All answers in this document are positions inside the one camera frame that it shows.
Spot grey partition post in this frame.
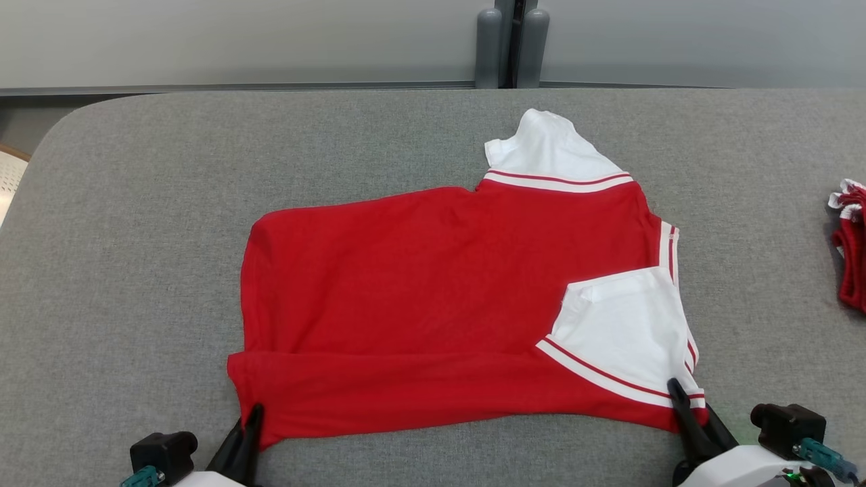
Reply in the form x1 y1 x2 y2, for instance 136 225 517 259
475 0 516 90
517 0 551 90

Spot teal plug camera cable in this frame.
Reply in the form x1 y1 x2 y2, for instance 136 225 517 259
120 465 165 487
793 438 860 484

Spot teal plug left camera cable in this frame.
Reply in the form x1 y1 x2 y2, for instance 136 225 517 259
120 465 165 487

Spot teal plug right camera cable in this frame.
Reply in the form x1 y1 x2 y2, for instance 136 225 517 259
793 438 860 484

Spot red white t-shirt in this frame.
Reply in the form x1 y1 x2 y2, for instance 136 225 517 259
227 108 708 450

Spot red white basketball shorts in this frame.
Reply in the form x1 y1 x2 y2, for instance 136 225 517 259
827 178 866 313

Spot grey wall base rail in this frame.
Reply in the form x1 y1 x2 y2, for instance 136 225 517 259
541 80 735 91
0 81 477 98

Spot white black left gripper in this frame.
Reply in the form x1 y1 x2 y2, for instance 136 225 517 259
173 404 265 487

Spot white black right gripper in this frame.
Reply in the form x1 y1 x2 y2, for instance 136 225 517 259
668 378 803 487

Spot white wood-rimmed chair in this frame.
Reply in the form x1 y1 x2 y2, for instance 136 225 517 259
0 144 32 227

